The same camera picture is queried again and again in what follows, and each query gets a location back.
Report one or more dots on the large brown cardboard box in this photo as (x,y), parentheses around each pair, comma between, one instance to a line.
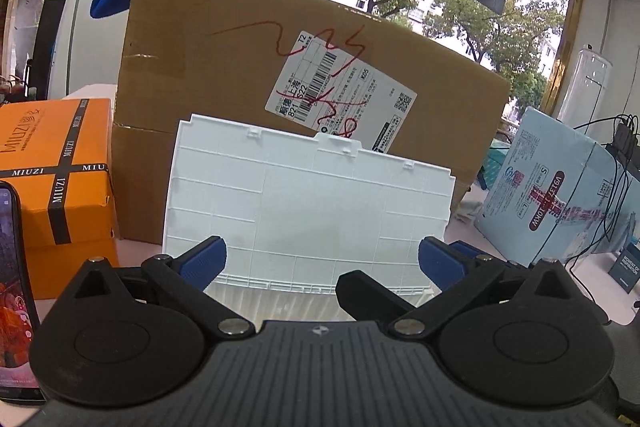
(301,66)

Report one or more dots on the black power adapter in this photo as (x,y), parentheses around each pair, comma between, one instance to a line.
(624,147)

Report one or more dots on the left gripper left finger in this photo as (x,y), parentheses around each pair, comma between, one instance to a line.
(118,337)

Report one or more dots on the light blue cardboard box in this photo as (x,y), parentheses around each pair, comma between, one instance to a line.
(558,194)

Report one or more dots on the smartphone with lit screen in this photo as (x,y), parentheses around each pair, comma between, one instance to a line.
(19,318)

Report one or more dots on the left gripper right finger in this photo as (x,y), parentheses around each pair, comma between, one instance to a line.
(522,337)

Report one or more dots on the clear plastic container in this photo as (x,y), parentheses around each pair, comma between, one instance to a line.
(586,90)

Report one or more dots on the white plastic storage box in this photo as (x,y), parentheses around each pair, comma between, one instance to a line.
(296,212)

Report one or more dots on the small dark blue box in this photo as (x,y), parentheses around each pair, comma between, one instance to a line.
(626,269)

